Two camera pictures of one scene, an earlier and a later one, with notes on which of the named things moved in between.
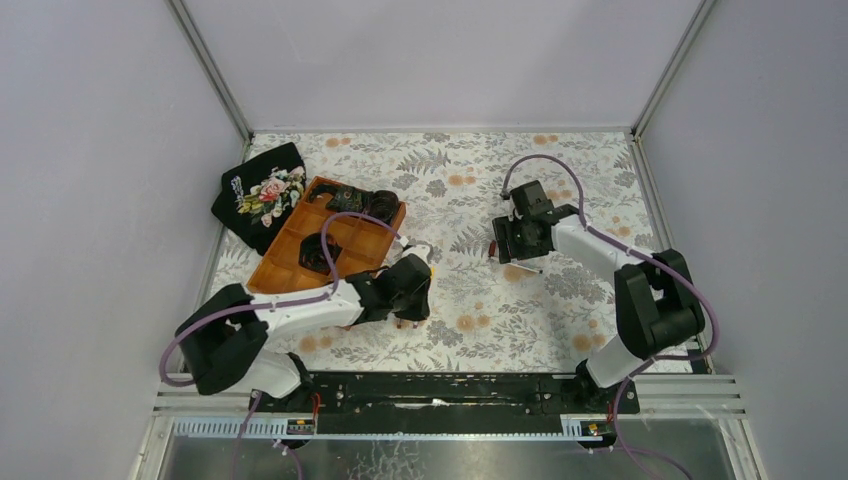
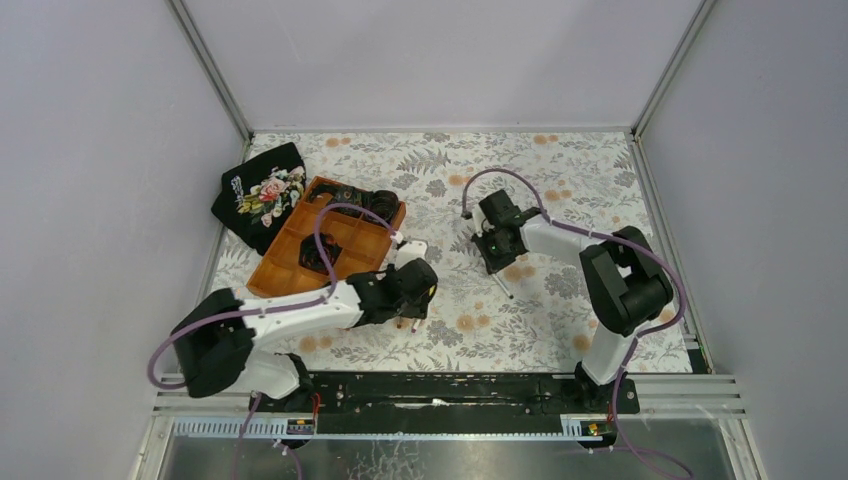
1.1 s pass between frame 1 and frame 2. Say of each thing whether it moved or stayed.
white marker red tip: moved
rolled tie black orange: stayed
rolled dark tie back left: stayed
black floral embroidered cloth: stayed
